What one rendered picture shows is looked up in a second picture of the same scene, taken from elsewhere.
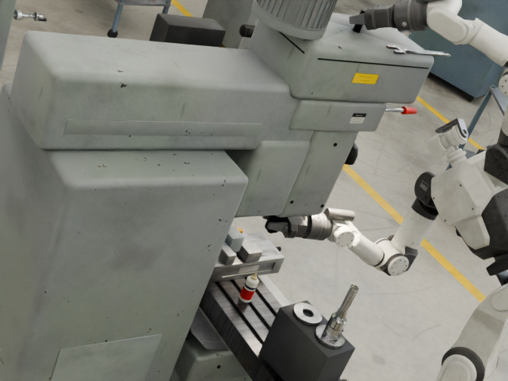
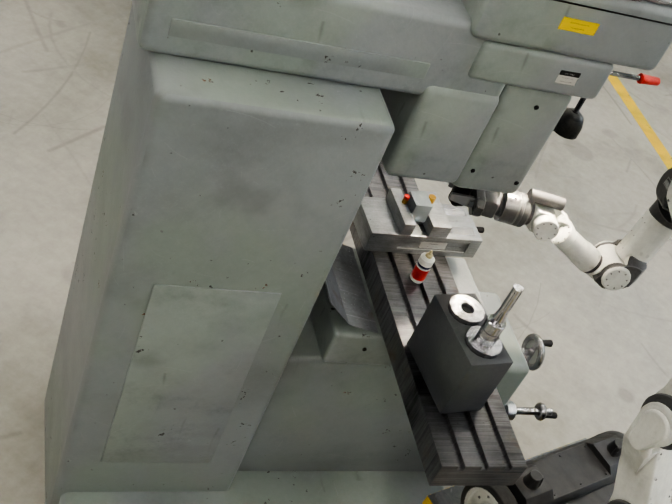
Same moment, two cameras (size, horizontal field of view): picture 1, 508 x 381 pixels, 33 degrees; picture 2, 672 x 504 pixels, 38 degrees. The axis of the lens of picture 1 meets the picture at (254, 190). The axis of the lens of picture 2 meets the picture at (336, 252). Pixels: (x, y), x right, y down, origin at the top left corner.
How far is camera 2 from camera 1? 49 cm
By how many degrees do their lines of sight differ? 17
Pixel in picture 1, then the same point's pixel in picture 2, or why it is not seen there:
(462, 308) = not seen: outside the picture
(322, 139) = (517, 97)
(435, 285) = not seen: outside the picture
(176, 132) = (312, 56)
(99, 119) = (212, 24)
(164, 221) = (280, 159)
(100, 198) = (195, 117)
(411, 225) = (643, 231)
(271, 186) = (441, 145)
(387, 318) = (655, 349)
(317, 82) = (506, 20)
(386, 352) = (639, 389)
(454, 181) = not seen: outside the picture
